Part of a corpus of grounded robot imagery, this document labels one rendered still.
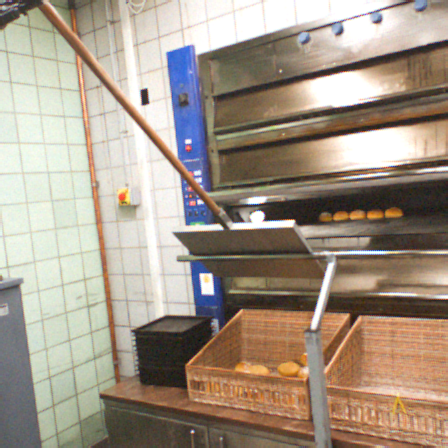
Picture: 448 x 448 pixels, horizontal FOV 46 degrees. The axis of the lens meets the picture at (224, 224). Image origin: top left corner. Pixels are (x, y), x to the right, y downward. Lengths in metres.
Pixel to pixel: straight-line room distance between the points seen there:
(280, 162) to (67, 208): 1.26
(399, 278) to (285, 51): 1.08
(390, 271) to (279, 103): 0.87
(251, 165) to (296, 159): 0.23
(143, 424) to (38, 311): 0.86
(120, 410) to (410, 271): 1.38
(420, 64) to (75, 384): 2.33
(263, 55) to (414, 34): 0.66
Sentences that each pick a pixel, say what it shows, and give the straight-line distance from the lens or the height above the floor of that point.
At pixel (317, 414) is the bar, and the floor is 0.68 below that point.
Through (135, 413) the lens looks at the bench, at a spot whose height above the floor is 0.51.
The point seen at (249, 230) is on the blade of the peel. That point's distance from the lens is 1.92.
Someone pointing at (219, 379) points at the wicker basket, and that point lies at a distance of 2.16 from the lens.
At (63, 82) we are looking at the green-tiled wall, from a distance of 3.14.
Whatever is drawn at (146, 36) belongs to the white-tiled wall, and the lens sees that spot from 2.90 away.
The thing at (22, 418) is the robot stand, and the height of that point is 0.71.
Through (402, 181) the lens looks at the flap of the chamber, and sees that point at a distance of 2.02.
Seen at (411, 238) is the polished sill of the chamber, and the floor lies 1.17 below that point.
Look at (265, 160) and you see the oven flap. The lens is 2.42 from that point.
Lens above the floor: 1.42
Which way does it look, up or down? 4 degrees down
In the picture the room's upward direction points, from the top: 6 degrees counter-clockwise
